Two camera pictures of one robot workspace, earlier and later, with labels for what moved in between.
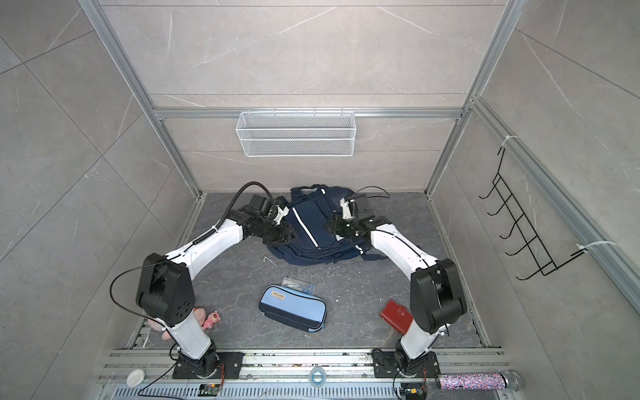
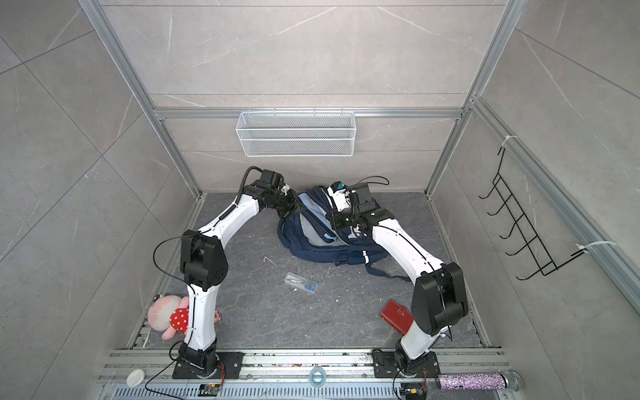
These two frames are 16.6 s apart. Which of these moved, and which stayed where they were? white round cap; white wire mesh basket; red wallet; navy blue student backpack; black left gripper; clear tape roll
Moved: black left gripper; navy blue student backpack
Stayed: red wallet; clear tape roll; white round cap; white wire mesh basket
